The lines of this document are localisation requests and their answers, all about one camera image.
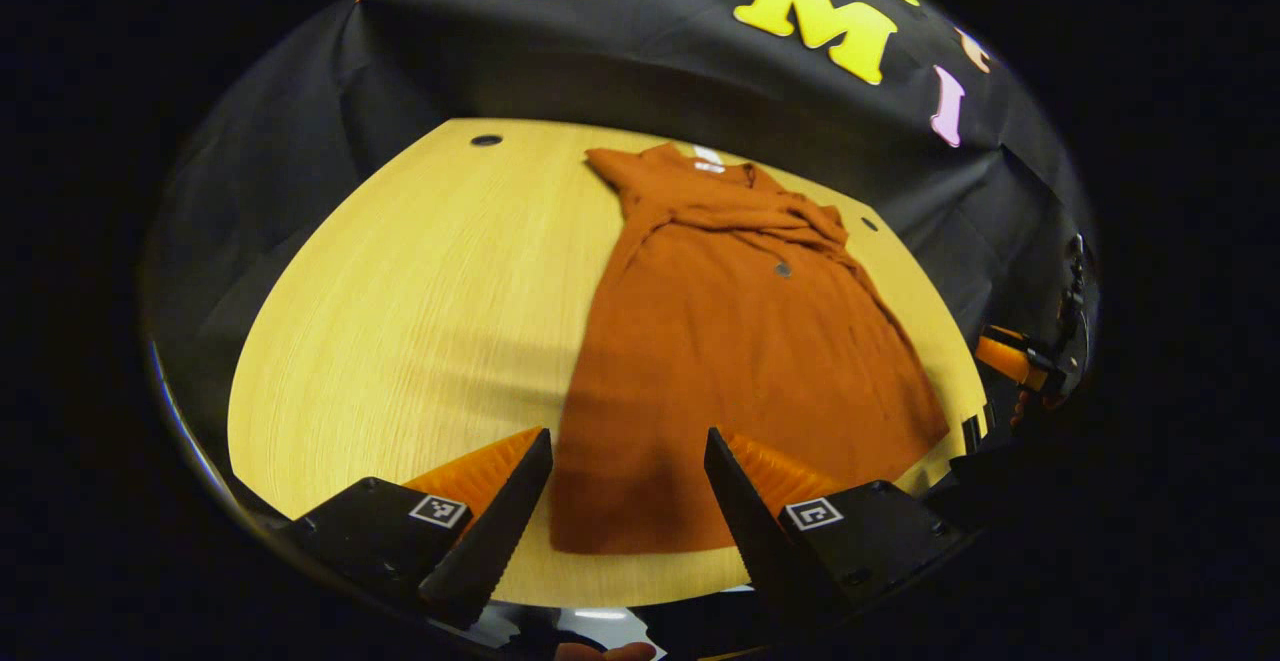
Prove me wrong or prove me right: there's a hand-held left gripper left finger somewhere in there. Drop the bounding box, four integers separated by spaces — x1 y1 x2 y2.
285 427 554 632

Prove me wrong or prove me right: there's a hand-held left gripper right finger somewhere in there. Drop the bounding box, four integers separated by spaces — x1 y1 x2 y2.
703 427 976 622

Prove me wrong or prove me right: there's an orange button-up garment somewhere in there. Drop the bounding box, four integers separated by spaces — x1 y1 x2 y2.
548 142 951 555

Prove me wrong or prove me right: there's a black backdrop cloth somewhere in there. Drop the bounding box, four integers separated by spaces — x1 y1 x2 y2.
145 0 1096 462

